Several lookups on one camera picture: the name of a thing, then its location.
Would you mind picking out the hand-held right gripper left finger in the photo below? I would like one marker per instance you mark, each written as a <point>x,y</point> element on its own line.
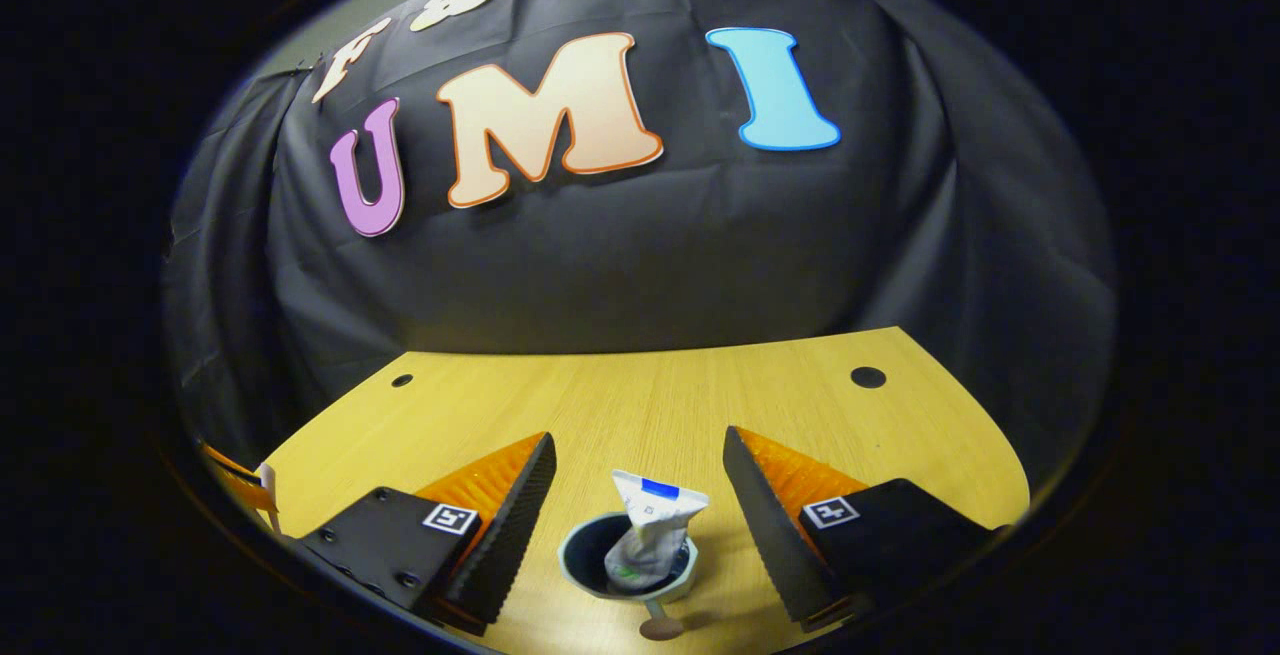
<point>515,545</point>

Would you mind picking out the black backdrop cloth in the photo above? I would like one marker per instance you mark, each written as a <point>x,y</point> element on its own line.
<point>650,255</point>

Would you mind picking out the wooden desktop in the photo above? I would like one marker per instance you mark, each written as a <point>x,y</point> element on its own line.
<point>650,395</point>

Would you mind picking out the white toothpaste tube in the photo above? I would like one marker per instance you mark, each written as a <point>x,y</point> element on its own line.
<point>655,525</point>

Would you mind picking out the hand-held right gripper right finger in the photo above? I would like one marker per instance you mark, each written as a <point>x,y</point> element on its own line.
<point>775,545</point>

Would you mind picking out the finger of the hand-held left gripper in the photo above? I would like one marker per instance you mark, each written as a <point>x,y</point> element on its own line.
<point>232,465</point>
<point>255,507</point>

